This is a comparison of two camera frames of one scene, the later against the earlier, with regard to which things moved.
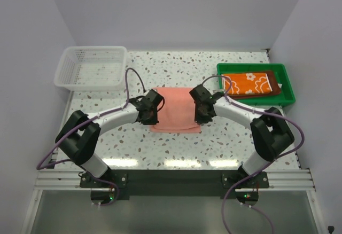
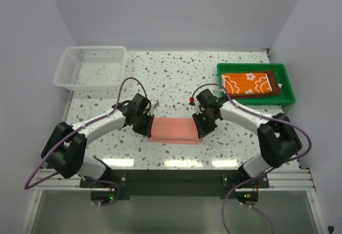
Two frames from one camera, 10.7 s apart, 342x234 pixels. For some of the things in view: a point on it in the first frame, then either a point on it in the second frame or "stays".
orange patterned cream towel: [247, 83] stays
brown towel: [276, 86] stays
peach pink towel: [178, 114] → [177, 131]
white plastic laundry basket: [92, 68] stays
